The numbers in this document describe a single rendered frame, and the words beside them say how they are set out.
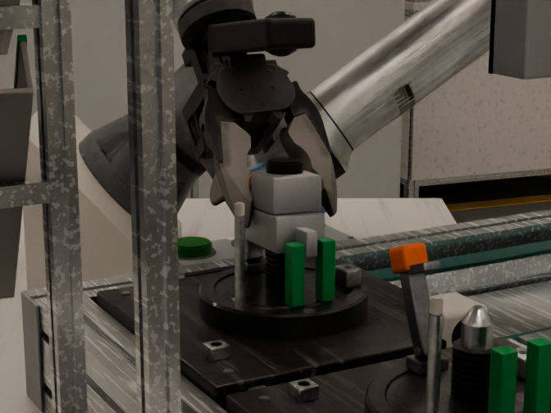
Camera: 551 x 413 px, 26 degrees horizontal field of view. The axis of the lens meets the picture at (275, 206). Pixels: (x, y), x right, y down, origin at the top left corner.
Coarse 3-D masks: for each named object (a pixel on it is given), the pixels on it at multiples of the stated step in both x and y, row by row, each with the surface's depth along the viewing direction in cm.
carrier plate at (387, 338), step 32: (128, 288) 104; (192, 288) 104; (384, 288) 104; (128, 320) 97; (192, 320) 96; (384, 320) 97; (192, 352) 90; (256, 352) 90; (288, 352) 90; (320, 352) 90; (352, 352) 90; (384, 352) 90; (224, 384) 84; (256, 384) 85
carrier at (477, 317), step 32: (480, 320) 75; (448, 352) 90; (480, 352) 75; (512, 352) 71; (544, 352) 72; (288, 384) 84; (320, 384) 84; (352, 384) 84; (384, 384) 79; (416, 384) 79; (448, 384) 79; (480, 384) 75; (512, 384) 71; (544, 384) 73
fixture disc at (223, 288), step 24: (216, 288) 99; (264, 288) 98; (312, 288) 98; (336, 288) 98; (360, 288) 98; (216, 312) 94; (240, 312) 93; (264, 312) 92; (288, 312) 92; (312, 312) 92; (336, 312) 93; (360, 312) 96; (264, 336) 92; (288, 336) 92; (312, 336) 93
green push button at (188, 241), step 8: (184, 240) 118; (192, 240) 118; (200, 240) 118; (208, 240) 118; (184, 248) 116; (192, 248) 116; (200, 248) 116; (208, 248) 117; (184, 256) 116; (192, 256) 116
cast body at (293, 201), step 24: (288, 168) 95; (264, 192) 95; (288, 192) 94; (312, 192) 95; (264, 216) 95; (288, 216) 94; (312, 216) 95; (264, 240) 96; (288, 240) 94; (312, 240) 93
